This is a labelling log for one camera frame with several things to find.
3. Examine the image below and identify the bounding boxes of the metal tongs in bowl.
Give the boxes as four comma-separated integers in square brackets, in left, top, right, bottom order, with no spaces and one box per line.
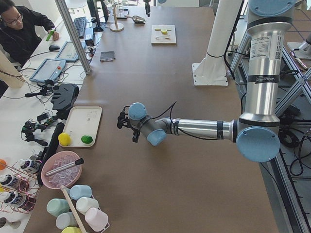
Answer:
[45,158,84,177]

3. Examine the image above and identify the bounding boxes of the green cup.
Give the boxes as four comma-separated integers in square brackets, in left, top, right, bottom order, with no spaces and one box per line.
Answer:
[46,199,70,217]

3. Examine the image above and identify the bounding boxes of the wooden cup stand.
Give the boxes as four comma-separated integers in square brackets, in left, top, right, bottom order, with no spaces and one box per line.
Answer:
[110,2,124,32]

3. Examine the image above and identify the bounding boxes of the teach pendant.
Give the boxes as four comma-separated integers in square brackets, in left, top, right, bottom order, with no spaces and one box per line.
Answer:
[56,41,79,62]
[29,59,67,83]

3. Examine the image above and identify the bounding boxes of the teach pendant far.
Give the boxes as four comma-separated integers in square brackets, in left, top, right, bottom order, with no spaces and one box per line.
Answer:
[56,41,79,62]

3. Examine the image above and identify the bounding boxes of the grey folded cloth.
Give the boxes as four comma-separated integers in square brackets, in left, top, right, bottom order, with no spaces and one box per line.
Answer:
[100,51,115,62]

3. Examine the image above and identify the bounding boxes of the aluminium frame post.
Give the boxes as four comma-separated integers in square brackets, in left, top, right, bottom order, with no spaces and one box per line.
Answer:
[55,0,91,75]

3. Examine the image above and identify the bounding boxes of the white ceramic spoon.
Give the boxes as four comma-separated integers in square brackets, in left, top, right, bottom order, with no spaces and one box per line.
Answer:
[155,35,170,40]

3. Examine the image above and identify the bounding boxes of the blue cup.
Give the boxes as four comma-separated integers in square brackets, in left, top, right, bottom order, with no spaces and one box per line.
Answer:
[69,185,92,200]

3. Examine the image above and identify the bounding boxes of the pink bowl with ice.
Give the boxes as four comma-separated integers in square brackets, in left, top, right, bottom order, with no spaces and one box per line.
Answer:
[41,151,82,189]

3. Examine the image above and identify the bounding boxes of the person in black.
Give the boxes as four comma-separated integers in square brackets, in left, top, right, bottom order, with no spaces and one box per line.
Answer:
[0,0,59,66]

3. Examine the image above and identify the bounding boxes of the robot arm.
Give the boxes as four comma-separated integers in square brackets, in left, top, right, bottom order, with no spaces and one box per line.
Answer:
[117,0,295,163]

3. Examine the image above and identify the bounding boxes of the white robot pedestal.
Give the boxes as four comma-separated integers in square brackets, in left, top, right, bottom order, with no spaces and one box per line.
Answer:
[192,0,243,86]

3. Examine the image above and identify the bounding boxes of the cream tray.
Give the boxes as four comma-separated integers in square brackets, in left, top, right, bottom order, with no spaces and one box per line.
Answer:
[59,106,102,147]

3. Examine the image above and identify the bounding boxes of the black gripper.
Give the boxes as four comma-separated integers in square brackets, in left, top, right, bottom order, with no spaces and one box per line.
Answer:
[130,118,146,142]

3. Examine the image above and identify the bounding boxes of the white cup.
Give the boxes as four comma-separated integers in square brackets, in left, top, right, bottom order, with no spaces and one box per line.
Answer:
[76,197,99,215]

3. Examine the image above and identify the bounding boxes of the black monitor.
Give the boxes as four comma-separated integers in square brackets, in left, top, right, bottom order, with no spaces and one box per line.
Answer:
[86,0,109,32]

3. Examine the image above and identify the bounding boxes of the yellow lemon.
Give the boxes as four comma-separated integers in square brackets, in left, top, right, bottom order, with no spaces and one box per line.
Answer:
[58,133,71,146]

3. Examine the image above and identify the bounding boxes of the black keyboard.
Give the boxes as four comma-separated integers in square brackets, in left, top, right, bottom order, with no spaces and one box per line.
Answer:
[73,17,86,38]

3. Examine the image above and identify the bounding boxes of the green lime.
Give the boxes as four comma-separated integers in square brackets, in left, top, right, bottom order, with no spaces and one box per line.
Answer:
[81,135,93,144]

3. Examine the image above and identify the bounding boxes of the teach pendant near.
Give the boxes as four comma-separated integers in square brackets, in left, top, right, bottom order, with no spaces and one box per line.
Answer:
[29,59,67,83]

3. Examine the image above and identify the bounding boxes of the wooden cutting board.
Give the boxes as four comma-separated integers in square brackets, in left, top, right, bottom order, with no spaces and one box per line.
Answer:
[151,25,177,46]

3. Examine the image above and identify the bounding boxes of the pink cup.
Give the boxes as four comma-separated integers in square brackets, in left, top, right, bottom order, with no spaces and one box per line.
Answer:
[85,207,109,232]

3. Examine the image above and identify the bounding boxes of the metal scoop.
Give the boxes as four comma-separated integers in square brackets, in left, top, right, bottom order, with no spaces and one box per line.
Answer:
[125,15,146,24]

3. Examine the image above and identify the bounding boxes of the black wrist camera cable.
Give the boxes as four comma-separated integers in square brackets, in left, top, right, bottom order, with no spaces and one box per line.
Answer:
[157,100,219,140]

